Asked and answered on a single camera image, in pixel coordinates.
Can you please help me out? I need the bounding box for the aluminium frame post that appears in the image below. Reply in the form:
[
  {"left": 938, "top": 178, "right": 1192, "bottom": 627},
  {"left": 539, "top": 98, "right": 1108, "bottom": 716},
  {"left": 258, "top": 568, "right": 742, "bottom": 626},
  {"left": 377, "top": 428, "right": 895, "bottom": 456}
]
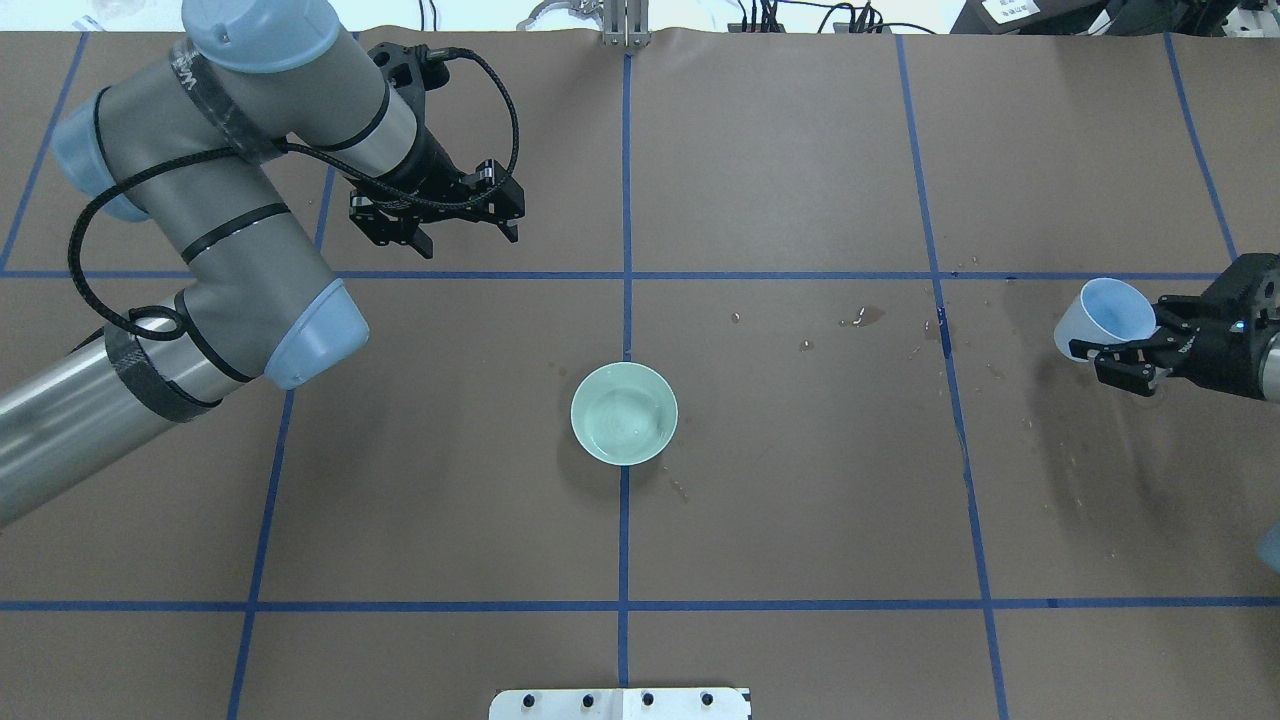
[{"left": 596, "top": 0, "right": 652, "bottom": 49}]

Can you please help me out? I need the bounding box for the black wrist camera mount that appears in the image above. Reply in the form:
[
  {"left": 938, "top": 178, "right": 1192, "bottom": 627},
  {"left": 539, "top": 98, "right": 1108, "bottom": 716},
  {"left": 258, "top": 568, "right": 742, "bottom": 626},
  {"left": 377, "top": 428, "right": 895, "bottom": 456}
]
[{"left": 367, "top": 42, "right": 451, "bottom": 122}]

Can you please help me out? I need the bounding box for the light blue plastic cup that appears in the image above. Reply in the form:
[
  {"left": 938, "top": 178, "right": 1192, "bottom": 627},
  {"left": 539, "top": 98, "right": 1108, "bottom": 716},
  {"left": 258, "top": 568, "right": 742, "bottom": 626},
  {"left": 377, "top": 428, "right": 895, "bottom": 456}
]
[{"left": 1053, "top": 277, "right": 1157, "bottom": 363}]

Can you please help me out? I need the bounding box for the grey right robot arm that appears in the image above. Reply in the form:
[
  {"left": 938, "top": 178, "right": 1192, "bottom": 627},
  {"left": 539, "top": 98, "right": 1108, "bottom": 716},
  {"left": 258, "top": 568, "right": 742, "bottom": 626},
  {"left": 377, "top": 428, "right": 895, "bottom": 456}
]
[{"left": 1053, "top": 252, "right": 1279, "bottom": 404}]

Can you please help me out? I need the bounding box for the light green bowl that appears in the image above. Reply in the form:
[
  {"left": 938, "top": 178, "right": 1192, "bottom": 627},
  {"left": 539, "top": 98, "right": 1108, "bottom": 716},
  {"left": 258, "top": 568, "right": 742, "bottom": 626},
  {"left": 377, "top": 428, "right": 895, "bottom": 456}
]
[{"left": 570, "top": 361, "right": 680, "bottom": 468}]

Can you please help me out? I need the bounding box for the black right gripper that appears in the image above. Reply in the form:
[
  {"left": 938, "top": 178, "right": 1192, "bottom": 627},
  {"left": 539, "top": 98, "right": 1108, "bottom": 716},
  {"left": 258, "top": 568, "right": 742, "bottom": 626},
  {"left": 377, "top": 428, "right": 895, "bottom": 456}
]
[{"left": 1068, "top": 252, "right": 1279, "bottom": 401}]

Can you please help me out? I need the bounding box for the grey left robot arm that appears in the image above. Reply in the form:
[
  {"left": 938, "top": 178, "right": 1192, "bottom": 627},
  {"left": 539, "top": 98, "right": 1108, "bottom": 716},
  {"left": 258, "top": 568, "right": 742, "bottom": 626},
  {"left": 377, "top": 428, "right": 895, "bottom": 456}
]
[{"left": 3, "top": 1, "right": 526, "bottom": 527}]

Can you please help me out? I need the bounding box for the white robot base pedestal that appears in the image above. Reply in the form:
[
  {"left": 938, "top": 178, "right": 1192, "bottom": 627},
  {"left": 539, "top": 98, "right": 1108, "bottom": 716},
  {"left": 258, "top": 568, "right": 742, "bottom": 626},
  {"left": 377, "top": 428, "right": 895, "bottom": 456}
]
[{"left": 488, "top": 687, "right": 753, "bottom": 719}]

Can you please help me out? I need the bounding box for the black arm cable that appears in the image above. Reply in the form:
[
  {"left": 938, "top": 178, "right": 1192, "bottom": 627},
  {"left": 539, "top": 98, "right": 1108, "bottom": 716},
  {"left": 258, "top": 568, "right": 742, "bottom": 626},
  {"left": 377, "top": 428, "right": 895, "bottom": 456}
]
[{"left": 67, "top": 45, "right": 522, "bottom": 342}]

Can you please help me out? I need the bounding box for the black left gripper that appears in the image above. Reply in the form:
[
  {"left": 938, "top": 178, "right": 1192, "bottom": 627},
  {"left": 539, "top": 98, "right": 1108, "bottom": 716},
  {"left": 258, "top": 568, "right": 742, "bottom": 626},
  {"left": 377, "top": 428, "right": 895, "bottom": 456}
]
[{"left": 349, "top": 155, "right": 526, "bottom": 260}]

